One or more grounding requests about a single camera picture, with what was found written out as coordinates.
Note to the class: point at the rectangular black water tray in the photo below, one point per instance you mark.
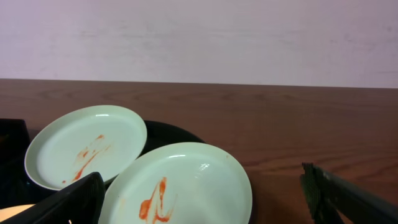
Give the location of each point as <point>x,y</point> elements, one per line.
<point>14,139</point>

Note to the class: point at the yellow plate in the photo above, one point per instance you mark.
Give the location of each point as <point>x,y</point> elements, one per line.
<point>9,212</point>

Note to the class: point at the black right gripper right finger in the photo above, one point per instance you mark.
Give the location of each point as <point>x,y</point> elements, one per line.
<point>328,196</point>

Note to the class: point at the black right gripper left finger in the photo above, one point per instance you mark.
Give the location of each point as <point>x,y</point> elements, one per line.
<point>80,202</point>

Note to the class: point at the green plate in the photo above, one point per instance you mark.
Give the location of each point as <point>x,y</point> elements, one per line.
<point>188,182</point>

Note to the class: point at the green plate stained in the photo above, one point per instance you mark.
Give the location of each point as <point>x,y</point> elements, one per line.
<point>103,138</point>

